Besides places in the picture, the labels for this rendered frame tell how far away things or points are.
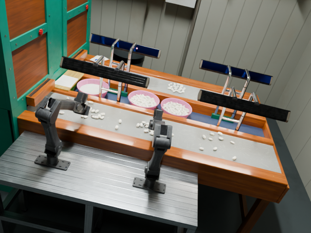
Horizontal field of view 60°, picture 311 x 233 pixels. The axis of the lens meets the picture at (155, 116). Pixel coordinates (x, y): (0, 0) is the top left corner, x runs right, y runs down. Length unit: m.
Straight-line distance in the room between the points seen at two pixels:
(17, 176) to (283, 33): 3.43
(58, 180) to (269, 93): 3.37
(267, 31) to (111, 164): 2.87
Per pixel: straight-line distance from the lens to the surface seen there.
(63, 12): 2.30
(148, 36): 3.89
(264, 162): 2.06
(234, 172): 1.83
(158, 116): 1.65
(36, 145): 1.88
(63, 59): 1.97
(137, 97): 2.30
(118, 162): 1.76
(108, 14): 3.95
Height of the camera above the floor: 1.92
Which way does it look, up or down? 34 degrees down
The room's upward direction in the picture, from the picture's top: 13 degrees clockwise
